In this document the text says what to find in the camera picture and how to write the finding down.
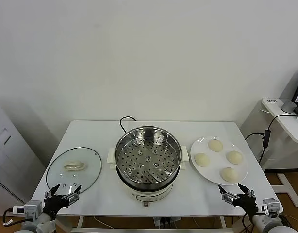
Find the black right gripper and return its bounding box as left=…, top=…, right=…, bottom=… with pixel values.
left=218, top=183, right=258, bottom=216

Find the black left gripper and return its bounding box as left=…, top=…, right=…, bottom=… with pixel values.
left=43, top=183, right=82, bottom=216

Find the white steamed baozi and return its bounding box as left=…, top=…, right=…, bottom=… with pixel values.
left=208, top=139, right=224, bottom=153
left=220, top=167, right=238, bottom=183
left=227, top=150, right=244, bottom=165
left=195, top=152, right=210, bottom=167

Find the round glass pot lid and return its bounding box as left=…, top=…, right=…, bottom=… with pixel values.
left=46, top=146, right=103, bottom=195

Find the perforated steel steamer basket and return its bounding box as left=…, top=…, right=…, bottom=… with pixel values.
left=107, top=125, right=190, bottom=191

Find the white round plate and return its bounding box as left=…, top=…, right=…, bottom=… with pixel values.
left=190, top=136, right=249, bottom=186

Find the white metal cabinet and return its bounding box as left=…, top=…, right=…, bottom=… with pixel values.
left=0, top=97, right=47, bottom=216

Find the white rectangular table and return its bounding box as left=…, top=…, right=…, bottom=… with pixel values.
left=27, top=120, right=284, bottom=233

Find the white power strip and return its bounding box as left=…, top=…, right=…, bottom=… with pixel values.
left=153, top=216, right=182, bottom=229

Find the white electric cooker base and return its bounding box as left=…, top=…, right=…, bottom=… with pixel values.
left=109, top=162, right=187, bottom=208

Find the white side desk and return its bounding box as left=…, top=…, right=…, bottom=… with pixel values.
left=240, top=97, right=298, bottom=208

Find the grey round desk gadget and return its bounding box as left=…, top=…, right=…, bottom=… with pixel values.
left=281, top=101, right=298, bottom=114

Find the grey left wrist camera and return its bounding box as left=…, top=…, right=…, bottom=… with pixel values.
left=24, top=200, right=44, bottom=220

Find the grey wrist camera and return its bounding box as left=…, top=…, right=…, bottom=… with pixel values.
left=24, top=200, right=44, bottom=220
left=257, top=198, right=283, bottom=217

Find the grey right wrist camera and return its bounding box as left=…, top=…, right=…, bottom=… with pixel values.
left=257, top=198, right=283, bottom=217

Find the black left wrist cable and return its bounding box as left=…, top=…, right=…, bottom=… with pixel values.
left=2, top=205, right=26, bottom=226

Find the black cooker power cable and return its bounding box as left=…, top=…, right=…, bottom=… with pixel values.
left=119, top=116, right=137, bottom=133

